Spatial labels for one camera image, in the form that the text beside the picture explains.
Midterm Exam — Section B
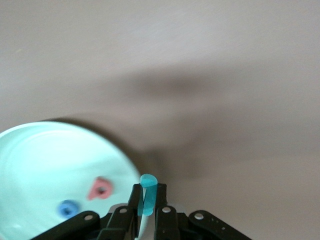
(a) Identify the pale green round plate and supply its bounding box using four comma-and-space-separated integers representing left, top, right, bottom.
0, 121, 141, 240

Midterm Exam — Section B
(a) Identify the pink foam letter a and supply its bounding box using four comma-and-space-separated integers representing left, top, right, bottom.
87, 176, 114, 201

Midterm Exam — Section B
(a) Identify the brown table cover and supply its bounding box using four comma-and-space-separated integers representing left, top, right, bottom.
0, 0, 320, 240

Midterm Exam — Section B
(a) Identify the blue foam letter o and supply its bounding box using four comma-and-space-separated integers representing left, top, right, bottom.
57, 199, 80, 217

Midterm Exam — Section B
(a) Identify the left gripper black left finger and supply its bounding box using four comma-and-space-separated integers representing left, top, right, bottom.
32, 183, 145, 240

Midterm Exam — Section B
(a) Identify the teal foam letter l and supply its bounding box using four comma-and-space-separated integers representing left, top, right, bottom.
137, 174, 159, 217

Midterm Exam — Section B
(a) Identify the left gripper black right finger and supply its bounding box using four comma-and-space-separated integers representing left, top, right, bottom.
152, 183, 253, 240

